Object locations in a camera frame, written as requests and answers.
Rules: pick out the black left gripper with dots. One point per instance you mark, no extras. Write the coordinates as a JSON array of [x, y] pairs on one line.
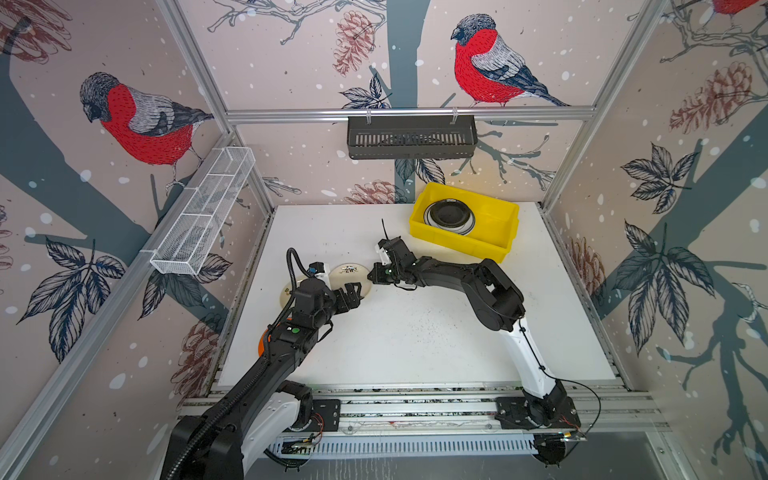
[[353, 297]]

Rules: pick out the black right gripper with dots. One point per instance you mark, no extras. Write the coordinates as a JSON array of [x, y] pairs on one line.
[[381, 276]]

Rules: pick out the cream plate black flower pattern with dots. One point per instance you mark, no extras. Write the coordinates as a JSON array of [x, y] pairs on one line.
[[351, 273]]

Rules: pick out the cream plate red seal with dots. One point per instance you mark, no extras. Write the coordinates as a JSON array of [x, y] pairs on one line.
[[285, 295]]

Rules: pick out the white plate thin green rim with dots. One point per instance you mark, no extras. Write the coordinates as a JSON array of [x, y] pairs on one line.
[[465, 230]]

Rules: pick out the orange plate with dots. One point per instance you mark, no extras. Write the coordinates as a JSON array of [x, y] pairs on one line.
[[263, 342]]

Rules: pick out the yellow plastic bin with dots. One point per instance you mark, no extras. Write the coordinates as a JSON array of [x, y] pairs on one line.
[[494, 231]]

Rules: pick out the black round plate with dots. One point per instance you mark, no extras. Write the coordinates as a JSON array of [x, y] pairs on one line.
[[449, 214]]

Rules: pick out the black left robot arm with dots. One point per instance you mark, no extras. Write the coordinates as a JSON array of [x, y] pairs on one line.
[[210, 446]]

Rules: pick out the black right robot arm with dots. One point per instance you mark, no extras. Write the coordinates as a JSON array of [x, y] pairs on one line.
[[499, 306]]

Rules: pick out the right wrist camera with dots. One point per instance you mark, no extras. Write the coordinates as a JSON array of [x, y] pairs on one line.
[[392, 251]]

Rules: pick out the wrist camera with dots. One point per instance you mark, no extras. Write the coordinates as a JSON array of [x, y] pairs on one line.
[[392, 251], [320, 271]]

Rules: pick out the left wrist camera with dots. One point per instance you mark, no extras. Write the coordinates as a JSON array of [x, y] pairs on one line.
[[320, 271]]

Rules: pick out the black hanging wire basket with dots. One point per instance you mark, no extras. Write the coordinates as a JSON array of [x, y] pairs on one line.
[[411, 137]]

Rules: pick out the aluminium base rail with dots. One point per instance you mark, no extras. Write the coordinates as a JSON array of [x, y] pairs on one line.
[[302, 423]]

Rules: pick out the white wire mesh basket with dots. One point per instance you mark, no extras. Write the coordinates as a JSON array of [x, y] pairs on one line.
[[189, 241]]

